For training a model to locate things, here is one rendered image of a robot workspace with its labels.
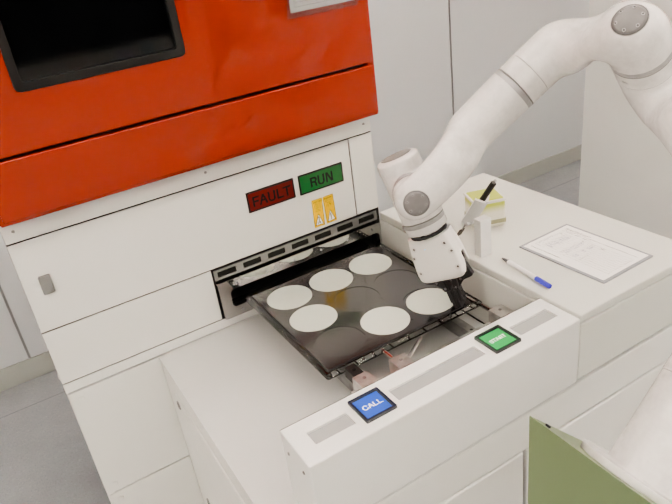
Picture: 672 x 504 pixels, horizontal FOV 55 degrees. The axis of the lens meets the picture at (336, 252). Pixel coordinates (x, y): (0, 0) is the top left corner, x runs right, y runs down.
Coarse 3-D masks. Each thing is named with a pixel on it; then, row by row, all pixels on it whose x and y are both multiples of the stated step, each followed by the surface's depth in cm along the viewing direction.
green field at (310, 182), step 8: (328, 168) 150; (336, 168) 151; (304, 176) 148; (312, 176) 149; (320, 176) 150; (328, 176) 151; (336, 176) 152; (304, 184) 148; (312, 184) 150; (320, 184) 151; (328, 184) 152; (304, 192) 149
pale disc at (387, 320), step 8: (368, 312) 135; (376, 312) 135; (384, 312) 134; (392, 312) 134; (400, 312) 133; (368, 320) 132; (376, 320) 132; (384, 320) 132; (392, 320) 131; (400, 320) 131; (408, 320) 131; (368, 328) 130; (376, 328) 130; (384, 328) 129; (392, 328) 129; (400, 328) 128
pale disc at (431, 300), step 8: (432, 288) 140; (416, 296) 138; (424, 296) 138; (432, 296) 137; (440, 296) 137; (408, 304) 136; (416, 304) 135; (424, 304) 135; (432, 304) 134; (440, 304) 134; (448, 304) 134; (416, 312) 133; (424, 312) 132; (432, 312) 132; (440, 312) 131
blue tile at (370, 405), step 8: (376, 392) 103; (360, 400) 102; (368, 400) 101; (376, 400) 101; (384, 400) 101; (360, 408) 100; (368, 408) 100; (376, 408) 100; (384, 408) 99; (368, 416) 98
